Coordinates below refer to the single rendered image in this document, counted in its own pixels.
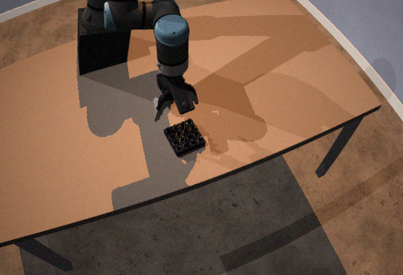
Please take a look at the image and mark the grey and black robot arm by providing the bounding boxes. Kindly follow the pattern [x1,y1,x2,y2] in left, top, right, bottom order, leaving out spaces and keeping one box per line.
[82,0,195,115]

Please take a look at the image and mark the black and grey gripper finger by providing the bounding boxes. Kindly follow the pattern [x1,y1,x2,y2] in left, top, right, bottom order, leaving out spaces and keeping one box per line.
[187,84,198,104]
[153,93,168,122]

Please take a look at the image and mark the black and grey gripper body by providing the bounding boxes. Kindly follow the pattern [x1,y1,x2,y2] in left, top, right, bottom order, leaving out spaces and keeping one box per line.
[157,73,185,101]

